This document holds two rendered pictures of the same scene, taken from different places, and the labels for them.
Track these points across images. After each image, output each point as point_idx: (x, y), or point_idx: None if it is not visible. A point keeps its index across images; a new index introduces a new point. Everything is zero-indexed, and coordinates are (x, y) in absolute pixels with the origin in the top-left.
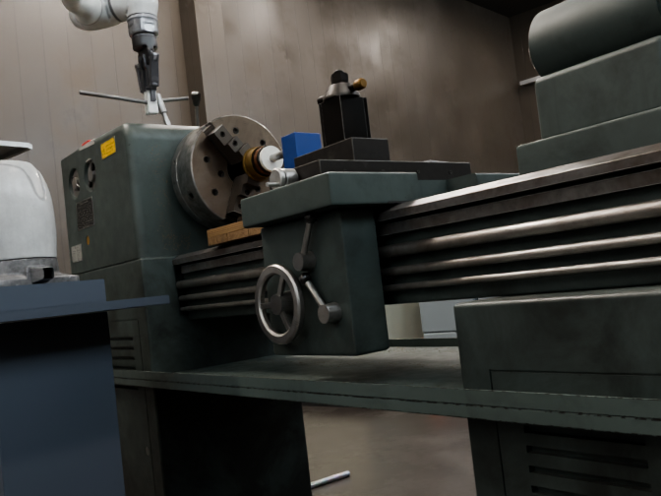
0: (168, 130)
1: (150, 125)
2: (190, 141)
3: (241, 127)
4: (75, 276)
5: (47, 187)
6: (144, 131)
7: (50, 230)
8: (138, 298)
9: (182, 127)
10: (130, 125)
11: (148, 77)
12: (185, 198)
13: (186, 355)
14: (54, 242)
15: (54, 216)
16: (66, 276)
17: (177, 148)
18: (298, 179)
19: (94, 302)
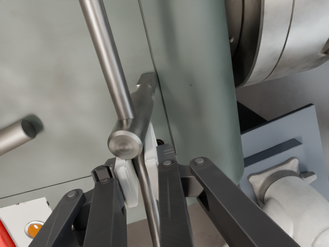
0: (234, 97)
1: (231, 138)
2: (302, 67)
3: None
4: (298, 160)
5: (326, 208)
6: (242, 149)
7: (313, 187)
8: (317, 123)
9: (222, 58)
10: (239, 180)
11: (193, 235)
12: None
13: None
14: (304, 182)
15: (311, 191)
16: (298, 165)
17: (250, 80)
18: None
19: (321, 146)
